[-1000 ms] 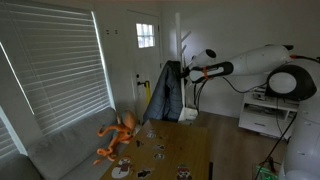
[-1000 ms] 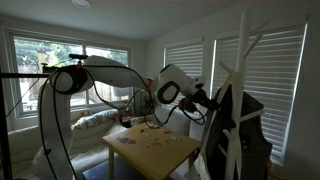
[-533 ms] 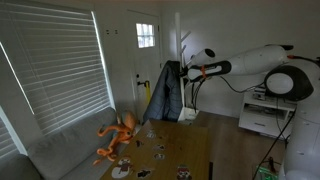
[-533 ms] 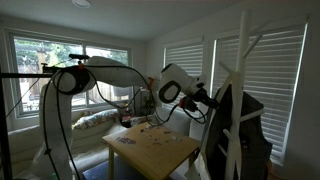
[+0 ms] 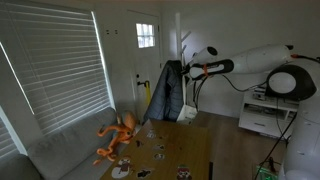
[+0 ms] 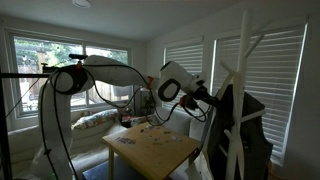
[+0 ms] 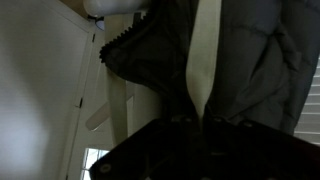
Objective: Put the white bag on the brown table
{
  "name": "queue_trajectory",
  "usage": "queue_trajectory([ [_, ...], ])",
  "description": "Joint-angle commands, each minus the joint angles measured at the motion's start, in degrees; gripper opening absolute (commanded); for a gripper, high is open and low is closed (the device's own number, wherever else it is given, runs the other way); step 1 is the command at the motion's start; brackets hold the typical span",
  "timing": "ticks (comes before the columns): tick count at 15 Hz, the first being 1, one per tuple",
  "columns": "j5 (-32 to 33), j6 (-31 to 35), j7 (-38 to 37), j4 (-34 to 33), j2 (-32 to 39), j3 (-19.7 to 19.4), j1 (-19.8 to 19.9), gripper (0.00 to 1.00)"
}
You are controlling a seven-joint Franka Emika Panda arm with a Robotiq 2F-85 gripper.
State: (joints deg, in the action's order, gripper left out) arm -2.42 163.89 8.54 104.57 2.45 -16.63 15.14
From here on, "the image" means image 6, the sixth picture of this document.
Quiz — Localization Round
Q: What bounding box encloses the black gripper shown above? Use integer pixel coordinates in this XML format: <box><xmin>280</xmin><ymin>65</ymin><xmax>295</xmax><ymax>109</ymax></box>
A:
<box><xmin>191</xmin><ymin>84</ymin><xmax>221</xmax><ymax>108</ymax></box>

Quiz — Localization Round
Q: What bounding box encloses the white tote bag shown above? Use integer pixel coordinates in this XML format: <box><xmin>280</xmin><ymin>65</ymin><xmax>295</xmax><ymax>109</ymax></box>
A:
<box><xmin>184</xmin><ymin>74</ymin><xmax>246</xmax><ymax>180</ymax></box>

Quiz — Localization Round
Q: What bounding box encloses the narrow white window blind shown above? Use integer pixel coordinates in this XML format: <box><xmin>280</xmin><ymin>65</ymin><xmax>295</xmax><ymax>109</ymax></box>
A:
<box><xmin>162</xmin><ymin>41</ymin><xmax>205</xmax><ymax>118</ymax></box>

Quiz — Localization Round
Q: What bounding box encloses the dark grey jacket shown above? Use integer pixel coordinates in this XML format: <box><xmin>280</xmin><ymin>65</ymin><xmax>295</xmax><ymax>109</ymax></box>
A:
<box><xmin>203</xmin><ymin>83</ymin><xmax>274</xmax><ymax>180</ymax></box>

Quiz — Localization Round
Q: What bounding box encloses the wide white window blind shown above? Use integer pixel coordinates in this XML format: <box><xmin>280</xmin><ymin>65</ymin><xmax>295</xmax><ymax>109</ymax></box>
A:
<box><xmin>212</xmin><ymin>26</ymin><xmax>307</xmax><ymax>166</ymax></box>

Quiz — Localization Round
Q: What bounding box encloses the white coat rack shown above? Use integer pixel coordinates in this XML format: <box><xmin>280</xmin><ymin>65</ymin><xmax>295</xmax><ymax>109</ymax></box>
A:
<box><xmin>218</xmin><ymin>8</ymin><xmax>268</xmax><ymax>180</ymax></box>

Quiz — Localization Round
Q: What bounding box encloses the brown wooden table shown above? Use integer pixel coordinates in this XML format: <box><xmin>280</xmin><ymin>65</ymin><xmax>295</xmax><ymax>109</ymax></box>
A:
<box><xmin>101</xmin><ymin>122</ymin><xmax>202</xmax><ymax>180</ymax></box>

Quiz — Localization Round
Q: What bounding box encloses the dark blue ottoman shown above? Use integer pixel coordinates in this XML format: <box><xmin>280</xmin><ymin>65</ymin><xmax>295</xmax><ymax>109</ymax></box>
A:
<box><xmin>82</xmin><ymin>155</ymin><xmax>149</xmax><ymax>180</ymax></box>

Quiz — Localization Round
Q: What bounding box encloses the floral pillow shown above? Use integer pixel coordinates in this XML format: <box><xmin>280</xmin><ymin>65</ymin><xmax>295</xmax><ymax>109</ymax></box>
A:
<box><xmin>71</xmin><ymin>108</ymin><xmax>120</xmax><ymax>131</ymax></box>

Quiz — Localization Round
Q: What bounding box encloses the grey sofa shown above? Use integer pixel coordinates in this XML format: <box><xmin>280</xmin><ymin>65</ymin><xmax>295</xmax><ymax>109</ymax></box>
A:
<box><xmin>6</xmin><ymin>105</ymin><xmax>208</xmax><ymax>180</ymax></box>

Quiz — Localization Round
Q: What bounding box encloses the round ceiling light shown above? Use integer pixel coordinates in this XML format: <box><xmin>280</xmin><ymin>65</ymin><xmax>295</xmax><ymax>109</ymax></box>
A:
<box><xmin>72</xmin><ymin>0</ymin><xmax>92</xmax><ymax>9</ymax></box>

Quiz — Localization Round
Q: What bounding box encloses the large glass window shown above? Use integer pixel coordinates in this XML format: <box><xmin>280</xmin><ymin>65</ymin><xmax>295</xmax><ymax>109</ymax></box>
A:
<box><xmin>6</xmin><ymin>31</ymin><xmax>133</xmax><ymax>118</ymax></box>

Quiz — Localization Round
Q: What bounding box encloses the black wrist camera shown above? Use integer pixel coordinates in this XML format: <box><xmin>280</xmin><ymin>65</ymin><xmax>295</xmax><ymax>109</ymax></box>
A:
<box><xmin>180</xmin><ymin>94</ymin><xmax>200</xmax><ymax>112</ymax></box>

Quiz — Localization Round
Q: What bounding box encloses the black camera on stand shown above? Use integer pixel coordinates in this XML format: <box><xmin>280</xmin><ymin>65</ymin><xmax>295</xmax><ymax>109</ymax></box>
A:
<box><xmin>68</xmin><ymin>53</ymin><xmax>90</xmax><ymax>66</ymax></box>

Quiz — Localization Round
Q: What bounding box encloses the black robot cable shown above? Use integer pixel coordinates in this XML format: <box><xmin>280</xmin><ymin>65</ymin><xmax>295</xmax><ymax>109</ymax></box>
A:
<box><xmin>38</xmin><ymin>63</ymin><xmax>214</xmax><ymax>180</ymax></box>

